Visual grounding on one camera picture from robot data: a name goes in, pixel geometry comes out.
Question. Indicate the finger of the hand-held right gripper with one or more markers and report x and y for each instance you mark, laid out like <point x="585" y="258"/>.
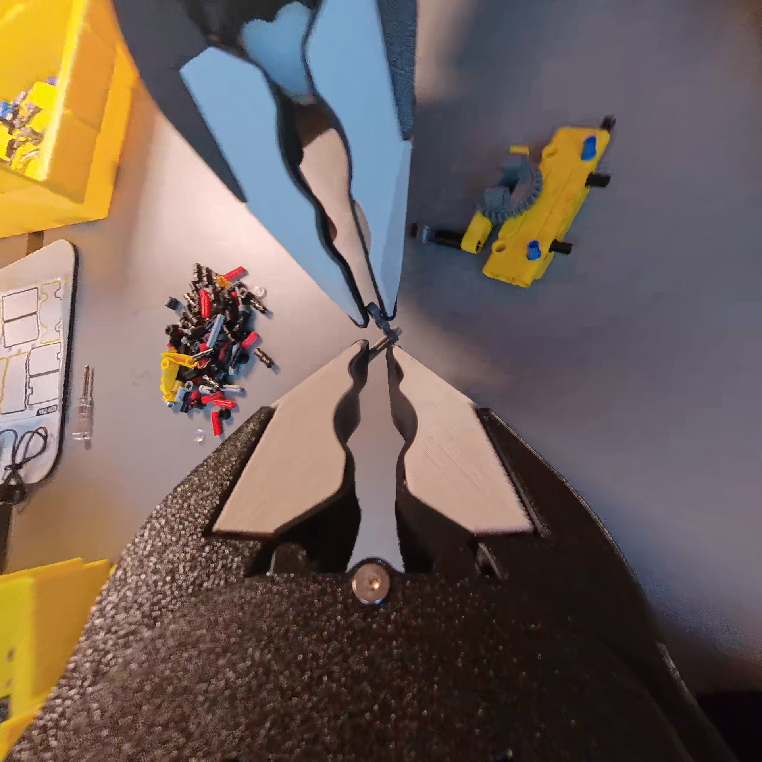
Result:
<point x="250" y="131"/>
<point x="369" y="119"/>

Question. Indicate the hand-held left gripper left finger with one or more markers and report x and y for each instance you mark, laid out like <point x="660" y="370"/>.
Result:
<point x="286" y="464"/>

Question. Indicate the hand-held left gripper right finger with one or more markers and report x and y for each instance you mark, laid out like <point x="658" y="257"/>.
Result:
<point x="458" y="464"/>

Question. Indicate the pile of small building pieces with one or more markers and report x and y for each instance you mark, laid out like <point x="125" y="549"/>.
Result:
<point x="208" y="351"/>

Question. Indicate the yellow storage bin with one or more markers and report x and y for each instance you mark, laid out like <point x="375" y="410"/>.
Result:
<point x="41" y="625"/>
<point x="77" y="149"/>

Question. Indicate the small grey connector assembly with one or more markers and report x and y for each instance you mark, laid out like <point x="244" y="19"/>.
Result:
<point x="384" y="330"/>

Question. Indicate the yellow beam assembly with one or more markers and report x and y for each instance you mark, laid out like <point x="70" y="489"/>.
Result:
<point x="536" y="208"/>

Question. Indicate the person's right hand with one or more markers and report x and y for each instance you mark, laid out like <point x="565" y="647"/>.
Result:
<point x="333" y="190"/>

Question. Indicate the heap of yellow building pieces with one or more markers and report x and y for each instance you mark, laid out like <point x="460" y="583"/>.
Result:
<point x="24" y="125"/>

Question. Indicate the sticker sheet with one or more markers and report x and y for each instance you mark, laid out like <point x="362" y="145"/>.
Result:
<point x="30" y="345"/>

